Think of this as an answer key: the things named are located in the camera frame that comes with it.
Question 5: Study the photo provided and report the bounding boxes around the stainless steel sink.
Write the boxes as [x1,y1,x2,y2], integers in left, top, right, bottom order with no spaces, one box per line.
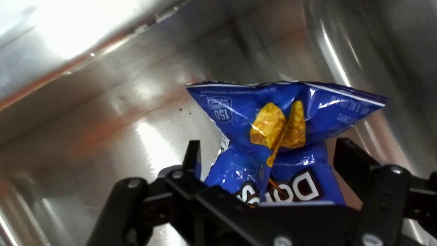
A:
[0,0,437,246]

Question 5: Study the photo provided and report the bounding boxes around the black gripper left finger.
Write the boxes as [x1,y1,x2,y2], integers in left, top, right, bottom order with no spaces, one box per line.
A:
[86,138,216,246]

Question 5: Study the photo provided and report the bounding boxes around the blue doritos chip packet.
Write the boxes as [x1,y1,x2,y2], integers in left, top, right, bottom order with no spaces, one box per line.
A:
[187,80,387,205]

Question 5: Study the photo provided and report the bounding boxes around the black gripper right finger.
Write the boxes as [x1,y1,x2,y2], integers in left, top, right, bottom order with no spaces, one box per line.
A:
[333,138,437,246]

